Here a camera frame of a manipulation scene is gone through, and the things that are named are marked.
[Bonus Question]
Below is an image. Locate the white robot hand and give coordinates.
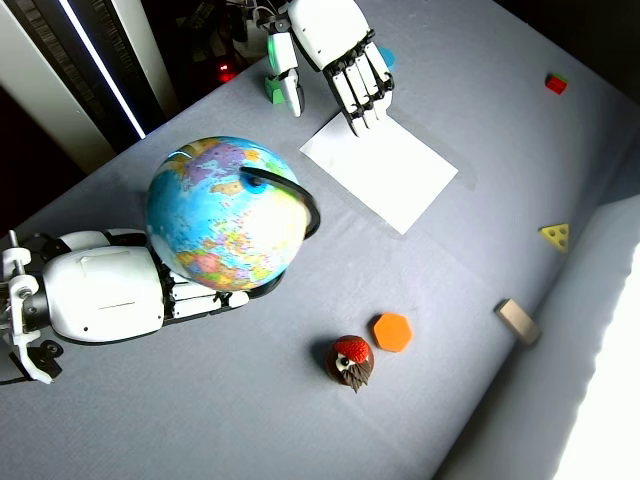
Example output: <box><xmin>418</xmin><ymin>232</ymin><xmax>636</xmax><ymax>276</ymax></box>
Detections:
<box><xmin>42</xmin><ymin>228</ymin><xmax>251</xmax><ymax>346</ymax></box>
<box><xmin>264</xmin><ymin>0</ymin><xmax>396</xmax><ymax>137</ymax></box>

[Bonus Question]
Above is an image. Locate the blue world globe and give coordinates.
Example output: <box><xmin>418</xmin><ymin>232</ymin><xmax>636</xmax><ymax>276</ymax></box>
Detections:
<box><xmin>144</xmin><ymin>135</ymin><xmax>321</xmax><ymax>301</ymax></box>

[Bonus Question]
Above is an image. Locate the green block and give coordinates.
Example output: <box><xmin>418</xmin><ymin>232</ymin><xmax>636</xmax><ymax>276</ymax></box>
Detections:
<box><xmin>263</xmin><ymin>74</ymin><xmax>286</xmax><ymax>105</ymax></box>

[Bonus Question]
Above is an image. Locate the white paper sheet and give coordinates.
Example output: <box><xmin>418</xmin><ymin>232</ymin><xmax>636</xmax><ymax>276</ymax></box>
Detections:
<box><xmin>298</xmin><ymin>112</ymin><xmax>459</xmax><ymax>236</ymax></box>

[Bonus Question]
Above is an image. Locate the grey table cloth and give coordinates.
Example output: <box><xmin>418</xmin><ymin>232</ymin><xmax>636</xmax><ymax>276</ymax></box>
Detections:
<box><xmin>0</xmin><ymin>0</ymin><xmax>640</xmax><ymax>480</ymax></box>

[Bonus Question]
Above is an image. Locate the bright light strip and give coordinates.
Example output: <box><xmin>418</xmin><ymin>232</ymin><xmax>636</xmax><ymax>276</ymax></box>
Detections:
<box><xmin>58</xmin><ymin>0</ymin><xmax>147</xmax><ymax>140</ymax></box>

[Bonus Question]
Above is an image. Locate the brown owl toy with strawberry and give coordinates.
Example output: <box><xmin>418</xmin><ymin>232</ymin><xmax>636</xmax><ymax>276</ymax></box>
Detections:
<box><xmin>323</xmin><ymin>334</ymin><xmax>375</xmax><ymax>394</ymax></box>

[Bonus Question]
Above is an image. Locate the orange hexagon block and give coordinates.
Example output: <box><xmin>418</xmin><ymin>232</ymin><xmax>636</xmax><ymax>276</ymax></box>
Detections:
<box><xmin>370</xmin><ymin>312</ymin><xmax>414</xmax><ymax>353</ymax></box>

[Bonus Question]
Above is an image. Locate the yellow triangle block with holes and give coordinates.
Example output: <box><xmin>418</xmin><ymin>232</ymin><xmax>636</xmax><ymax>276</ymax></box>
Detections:
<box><xmin>538</xmin><ymin>223</ymin><xmax>570</xmax><ymax>254</ymax></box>

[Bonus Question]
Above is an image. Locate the plain wooden rectangular block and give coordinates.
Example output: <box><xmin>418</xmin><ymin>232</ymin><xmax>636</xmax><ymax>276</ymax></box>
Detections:
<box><xmin>494</xmin><ymin>298</ymin><xmax>542</xmax><ymax>346</ymax></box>

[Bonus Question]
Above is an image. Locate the white frame post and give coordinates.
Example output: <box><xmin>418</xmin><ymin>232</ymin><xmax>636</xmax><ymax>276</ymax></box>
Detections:
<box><xmin>0</xmin><ymin>0</ymin><xmax>119</xmax><ymax>174</ymax></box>
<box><xmin>110</xmin><ymin>0</ymin><xmax>181</xmax><ymax>119</ymax></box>

